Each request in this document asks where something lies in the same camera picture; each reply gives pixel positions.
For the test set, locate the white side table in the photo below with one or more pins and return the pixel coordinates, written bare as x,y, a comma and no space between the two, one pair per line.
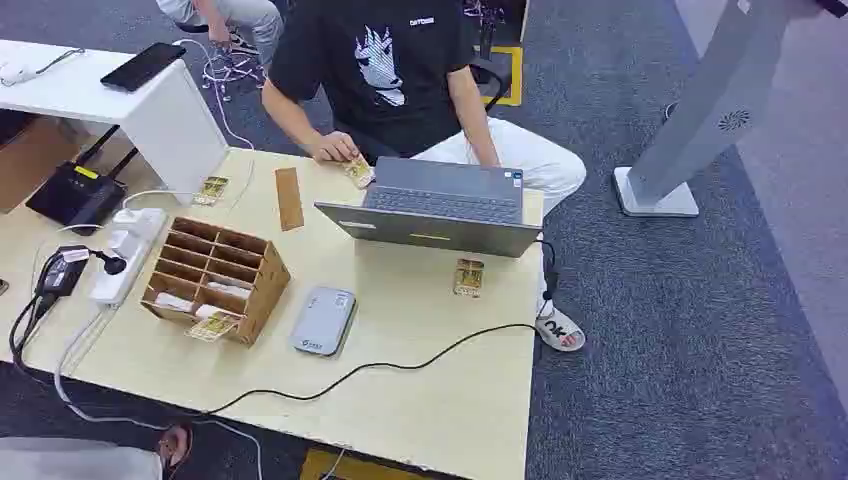
169,126

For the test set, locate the black wifi router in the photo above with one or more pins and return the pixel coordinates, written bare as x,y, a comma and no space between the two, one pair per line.
76,195

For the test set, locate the person's leg and foot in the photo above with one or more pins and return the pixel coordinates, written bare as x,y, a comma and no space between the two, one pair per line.
66,460

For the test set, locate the person's right hand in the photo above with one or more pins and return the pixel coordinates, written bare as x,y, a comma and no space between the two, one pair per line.
334,147

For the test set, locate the wooden card box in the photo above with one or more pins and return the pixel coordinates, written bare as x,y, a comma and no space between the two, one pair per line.
265,291

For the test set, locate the white sandal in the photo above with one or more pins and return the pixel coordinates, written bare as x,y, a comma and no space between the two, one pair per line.
560,331

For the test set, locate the white floor stand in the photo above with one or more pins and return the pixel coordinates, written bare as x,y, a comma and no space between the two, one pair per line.
702,112

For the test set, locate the white power strip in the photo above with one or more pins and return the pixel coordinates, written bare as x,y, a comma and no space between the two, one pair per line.
129,255

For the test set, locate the seated person in grey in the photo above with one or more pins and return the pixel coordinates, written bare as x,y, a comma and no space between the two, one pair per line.
255,20

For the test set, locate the grey laptop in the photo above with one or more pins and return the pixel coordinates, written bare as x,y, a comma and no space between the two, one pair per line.
430,228

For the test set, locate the white card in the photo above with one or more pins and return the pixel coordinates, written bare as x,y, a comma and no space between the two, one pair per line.
208,310
173,302
229,290

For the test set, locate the brown wooden strip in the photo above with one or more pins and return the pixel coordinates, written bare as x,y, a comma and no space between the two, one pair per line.
289,199

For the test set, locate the yellow floor tape square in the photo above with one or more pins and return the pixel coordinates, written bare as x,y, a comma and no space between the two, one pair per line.
515,73

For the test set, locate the black plug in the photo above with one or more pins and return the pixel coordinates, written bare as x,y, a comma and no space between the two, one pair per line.
114,265

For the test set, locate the grey flat router device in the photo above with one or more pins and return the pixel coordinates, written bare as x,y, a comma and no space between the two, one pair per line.
322,320

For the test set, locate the black power adapter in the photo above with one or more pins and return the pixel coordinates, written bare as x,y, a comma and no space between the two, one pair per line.
61,272

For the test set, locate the yellow floor tape strip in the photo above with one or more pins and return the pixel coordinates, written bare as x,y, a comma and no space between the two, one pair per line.
344,469

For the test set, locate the yellow printed card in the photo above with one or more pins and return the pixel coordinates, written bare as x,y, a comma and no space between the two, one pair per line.
212,326
210,190
360,173
468,277

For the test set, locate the person in black shirt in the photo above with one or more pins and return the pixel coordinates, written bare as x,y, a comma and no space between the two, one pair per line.
384,119

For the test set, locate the black smartphone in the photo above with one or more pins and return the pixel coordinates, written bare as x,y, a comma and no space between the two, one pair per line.
143,66

